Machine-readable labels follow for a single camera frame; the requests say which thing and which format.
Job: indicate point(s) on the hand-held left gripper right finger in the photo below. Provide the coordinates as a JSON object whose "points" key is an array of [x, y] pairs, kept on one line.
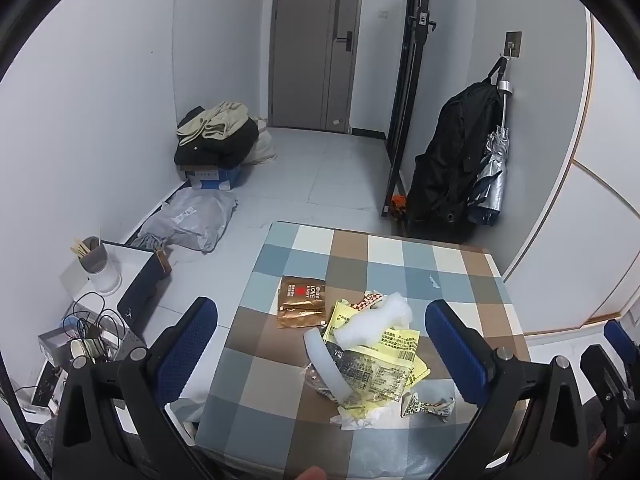
{"points": [[455, 355]]}

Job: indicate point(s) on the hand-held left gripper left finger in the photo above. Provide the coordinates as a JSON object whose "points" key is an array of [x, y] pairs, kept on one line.
{"points": [[187, 352]]}

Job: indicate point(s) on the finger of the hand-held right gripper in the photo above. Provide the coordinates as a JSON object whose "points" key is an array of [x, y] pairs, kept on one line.
{"points": [[602, 372], [621, 337]]}

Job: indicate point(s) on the yellow printed wrapper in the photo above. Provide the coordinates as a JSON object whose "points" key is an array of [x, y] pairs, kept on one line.
{"points": [[400, 355]]}

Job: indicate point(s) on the small printed wrapper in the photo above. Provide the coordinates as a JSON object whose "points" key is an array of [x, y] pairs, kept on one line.
{"points": [[425, 405]]}

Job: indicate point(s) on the clear printed wrapper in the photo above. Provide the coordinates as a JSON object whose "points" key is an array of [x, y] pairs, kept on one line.
{"points": [[370, 377]]}

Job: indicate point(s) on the white foam sheet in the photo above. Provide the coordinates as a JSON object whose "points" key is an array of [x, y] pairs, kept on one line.
{"points": [[372, 320]]}

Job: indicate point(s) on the red and white wrapper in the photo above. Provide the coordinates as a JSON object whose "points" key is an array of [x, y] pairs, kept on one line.
{"points": [[369, 300]]}

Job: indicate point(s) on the white tissue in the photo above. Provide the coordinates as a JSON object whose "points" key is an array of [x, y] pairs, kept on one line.
{"points": [[360, 417]]}

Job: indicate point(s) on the brown printed sachet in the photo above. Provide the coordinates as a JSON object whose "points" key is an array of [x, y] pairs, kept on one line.
{"points": [[300, 320], [302, 292]]}

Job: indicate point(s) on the white plastic strip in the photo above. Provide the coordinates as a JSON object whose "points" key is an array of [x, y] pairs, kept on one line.
{"points": [[320, 360]]}

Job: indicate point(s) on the person's right hand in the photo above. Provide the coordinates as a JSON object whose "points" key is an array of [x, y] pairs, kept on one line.
{"points": [[598, 452]]}

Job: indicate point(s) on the person's left hand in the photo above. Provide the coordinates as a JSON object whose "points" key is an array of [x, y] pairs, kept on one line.
{"points": [[310, 475]]}

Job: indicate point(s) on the small white scrap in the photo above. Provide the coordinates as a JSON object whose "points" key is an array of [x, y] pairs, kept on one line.
{"points": [[433, 282]]}

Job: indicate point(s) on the checked tablecloth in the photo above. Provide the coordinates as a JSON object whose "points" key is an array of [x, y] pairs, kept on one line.
{"points": [[280, 360]]}

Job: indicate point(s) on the small brown case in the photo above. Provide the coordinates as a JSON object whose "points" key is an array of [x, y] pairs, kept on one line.
{"points": [[162, 262]]}

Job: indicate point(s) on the paper cup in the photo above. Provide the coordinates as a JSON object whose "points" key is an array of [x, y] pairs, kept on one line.
{"points": [[82, 355]]}

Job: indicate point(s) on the white side table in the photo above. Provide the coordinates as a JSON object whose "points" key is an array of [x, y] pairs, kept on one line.
{"points": [[132, 262]]}

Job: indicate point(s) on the white round holder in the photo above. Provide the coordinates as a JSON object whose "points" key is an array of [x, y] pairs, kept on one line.
{"points": [[102, 275]]}

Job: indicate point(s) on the clear plastic box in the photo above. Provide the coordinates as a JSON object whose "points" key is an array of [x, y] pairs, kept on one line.
{"points": [[52, 347]]}

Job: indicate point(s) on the grey plastic parcel bag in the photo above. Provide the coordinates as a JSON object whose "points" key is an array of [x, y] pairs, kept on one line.
{"points": [[192, 215]]}

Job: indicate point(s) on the black speckled box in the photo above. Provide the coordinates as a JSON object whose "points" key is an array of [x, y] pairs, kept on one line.
{"points": [[47, 385]]}

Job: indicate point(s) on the wooden sticks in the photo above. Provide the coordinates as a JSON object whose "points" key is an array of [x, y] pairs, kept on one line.
{"points": [[80, 250]]}

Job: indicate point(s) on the white wardrobe with gold trim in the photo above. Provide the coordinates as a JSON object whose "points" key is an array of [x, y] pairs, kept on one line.
{"points": [[600, 185]]}

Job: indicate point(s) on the orange and black tool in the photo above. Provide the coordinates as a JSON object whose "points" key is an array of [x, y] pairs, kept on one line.
{"points": [[398, 203]]}

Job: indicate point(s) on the blue storage box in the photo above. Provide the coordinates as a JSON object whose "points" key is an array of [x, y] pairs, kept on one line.
{"points": [[225, 178]]}

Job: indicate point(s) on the silver folded umbrella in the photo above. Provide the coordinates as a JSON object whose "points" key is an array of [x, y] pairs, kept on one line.
{"points": [[492, 170]]}

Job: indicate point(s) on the black backpack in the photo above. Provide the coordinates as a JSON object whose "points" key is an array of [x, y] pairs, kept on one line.
{"points": [[450, 160]]}

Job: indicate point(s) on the white cloth bag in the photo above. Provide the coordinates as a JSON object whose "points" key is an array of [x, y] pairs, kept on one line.
{"points": [[263, 147]]}

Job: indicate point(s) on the beige jacket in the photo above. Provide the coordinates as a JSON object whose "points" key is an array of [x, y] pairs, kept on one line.
{"points": [[220, 117]]}

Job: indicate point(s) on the black tripod stand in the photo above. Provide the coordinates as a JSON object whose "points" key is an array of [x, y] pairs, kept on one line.
{"points": [[415, 50]]}

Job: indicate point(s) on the grey door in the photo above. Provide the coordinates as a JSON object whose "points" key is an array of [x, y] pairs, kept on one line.
{"points": [[305, 60]]}

